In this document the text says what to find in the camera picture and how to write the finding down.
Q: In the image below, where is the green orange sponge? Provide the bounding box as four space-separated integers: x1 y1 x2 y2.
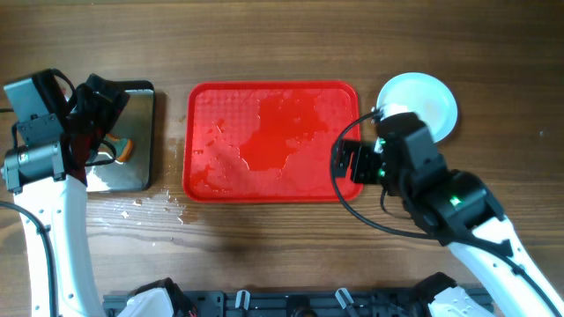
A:
105 134 134 164

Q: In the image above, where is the white plate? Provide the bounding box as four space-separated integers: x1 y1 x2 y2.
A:
373 72 458 143

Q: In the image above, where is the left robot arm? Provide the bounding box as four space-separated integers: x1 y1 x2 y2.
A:
1 69 156 316

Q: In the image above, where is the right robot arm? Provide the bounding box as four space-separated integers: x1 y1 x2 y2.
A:
330 137 563 316

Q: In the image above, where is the black metal water tray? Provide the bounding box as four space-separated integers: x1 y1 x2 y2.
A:
86 80 156 193

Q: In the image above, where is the red plastic tray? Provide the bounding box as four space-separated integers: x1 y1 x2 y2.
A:
182 81 360 203

